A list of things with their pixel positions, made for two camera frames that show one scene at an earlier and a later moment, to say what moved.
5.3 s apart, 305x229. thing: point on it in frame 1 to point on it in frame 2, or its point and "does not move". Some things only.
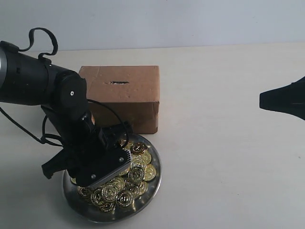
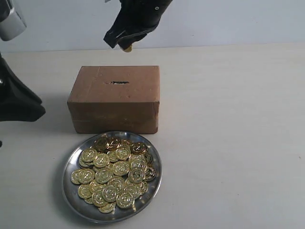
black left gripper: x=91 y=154 to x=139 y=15
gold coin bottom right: x=125 y=199 does not move
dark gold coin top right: x=138 y=148 does not move
